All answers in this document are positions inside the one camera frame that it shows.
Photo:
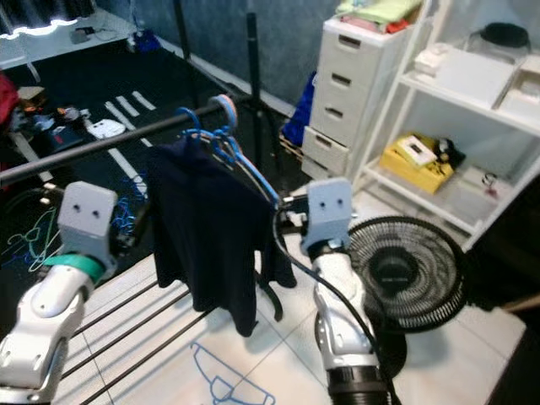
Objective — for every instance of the navy blue shirt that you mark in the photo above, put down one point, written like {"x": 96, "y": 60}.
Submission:
{"x": 211, "y": 236}

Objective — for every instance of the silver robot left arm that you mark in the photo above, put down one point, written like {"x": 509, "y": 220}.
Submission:
{"x": 51, "y": 329}

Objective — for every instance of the blue plastic hanger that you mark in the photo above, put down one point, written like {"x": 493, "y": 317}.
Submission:
{"x": 253, "y": 169}
{"x": 194, "y": 122}
{"x": 224, "y": 380}

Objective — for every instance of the long white tape strip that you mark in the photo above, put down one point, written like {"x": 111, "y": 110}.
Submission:
{"x": 132, "y": 167}
{"x": 131, "y": 128}

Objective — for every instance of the black metal clothes rack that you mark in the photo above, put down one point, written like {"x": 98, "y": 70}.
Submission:
{"x": 101, "y": 145}

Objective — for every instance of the blue bag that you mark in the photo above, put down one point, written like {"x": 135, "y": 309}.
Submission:
{"x": 299, "y": 110}

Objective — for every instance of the white plastic shell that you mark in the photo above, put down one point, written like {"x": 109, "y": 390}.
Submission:
{"x": 108, "y": 128}

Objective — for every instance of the black box with red label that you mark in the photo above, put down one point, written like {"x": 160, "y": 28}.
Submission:
{"x": 51, "y": 139}

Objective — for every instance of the short white tape strip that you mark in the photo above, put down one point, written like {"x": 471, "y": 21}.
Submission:
{"x": 144, "y": 99}
{"x": 130, "y": 105}

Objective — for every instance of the yellow box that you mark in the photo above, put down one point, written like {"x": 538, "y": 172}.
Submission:
{"x": 413, "y": 173}

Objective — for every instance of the white drawer cabinet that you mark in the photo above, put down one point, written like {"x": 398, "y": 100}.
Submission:
{"x": 354, "y": 93}

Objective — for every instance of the white flat device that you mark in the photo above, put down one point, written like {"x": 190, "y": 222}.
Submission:
{"x": 418, "y": 150}

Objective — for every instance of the black carpet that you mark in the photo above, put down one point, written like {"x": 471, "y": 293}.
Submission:
{"x": 67, "y": 84}

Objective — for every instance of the clear plastic container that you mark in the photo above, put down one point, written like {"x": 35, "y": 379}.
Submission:
{"x": 464, "y": 198}

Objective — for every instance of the red cloth with yellow print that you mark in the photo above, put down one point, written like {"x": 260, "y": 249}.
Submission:
{"x": 8, "y": 97}

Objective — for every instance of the white desk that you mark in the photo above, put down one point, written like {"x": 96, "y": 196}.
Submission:
{"x": 67, "y": 38}

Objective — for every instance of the small white box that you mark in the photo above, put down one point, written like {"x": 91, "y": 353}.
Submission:
{"x": 432, "y": 57}

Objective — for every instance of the red folded cloth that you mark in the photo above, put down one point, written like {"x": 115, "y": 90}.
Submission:
{"x": 392, "y": 25}

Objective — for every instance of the green folded cloth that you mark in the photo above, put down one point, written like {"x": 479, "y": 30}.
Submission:
{"x": 380, "y": 8}

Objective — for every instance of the flat white box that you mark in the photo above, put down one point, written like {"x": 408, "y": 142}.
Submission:
{"x": 472, "y": 76}

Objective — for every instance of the white shelf unit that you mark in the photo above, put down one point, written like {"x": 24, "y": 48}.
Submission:
{"x": 498, "y": 118}

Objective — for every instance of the black round object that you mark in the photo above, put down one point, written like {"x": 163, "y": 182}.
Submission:
{"x": 504, "y": 35}

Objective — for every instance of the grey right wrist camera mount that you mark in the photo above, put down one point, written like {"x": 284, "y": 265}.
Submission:
{"x": 329, "y": 207}

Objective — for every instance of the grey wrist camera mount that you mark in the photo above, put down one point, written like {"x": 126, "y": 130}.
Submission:
{"x": 89, "y": 219}
{"x": 329, "y": 207}

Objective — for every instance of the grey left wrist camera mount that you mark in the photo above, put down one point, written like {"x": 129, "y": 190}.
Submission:
{"x": 89, "y": 219}

